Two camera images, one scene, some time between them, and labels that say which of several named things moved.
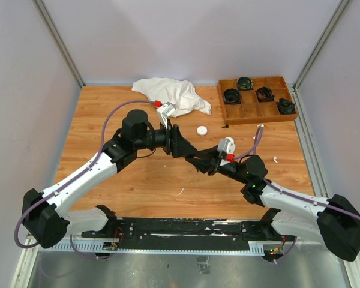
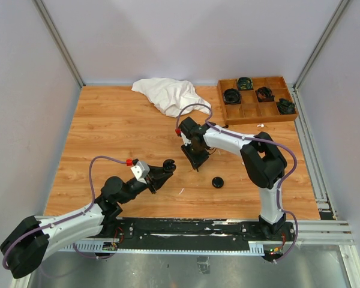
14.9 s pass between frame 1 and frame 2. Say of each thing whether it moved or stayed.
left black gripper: moved
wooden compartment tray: stayed
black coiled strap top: stayed
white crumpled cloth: stayed
